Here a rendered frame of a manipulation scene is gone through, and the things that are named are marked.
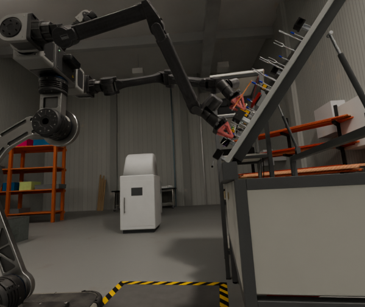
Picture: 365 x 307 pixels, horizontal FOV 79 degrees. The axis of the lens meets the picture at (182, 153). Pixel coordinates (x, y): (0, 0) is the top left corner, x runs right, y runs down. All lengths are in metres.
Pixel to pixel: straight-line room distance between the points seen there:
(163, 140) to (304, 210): 9.91
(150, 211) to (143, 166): 0.88
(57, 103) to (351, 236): 1.35
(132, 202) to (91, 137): 7.60
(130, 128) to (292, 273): 10.50
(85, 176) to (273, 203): 10.86
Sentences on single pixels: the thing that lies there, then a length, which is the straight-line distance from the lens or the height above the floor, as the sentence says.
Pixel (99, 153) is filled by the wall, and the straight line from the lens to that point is 11.28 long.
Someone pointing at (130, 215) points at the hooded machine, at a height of 0.32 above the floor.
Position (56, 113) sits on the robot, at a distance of 1.25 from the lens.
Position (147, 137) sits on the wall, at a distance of 10.75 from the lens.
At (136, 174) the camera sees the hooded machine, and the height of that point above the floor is 1.09.
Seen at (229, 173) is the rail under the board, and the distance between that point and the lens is 0.82.
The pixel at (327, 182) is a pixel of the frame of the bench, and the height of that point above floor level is 0.77.
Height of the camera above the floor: 0.78
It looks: 9 degrees up
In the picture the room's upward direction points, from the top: 3 degrees counter-clockwise
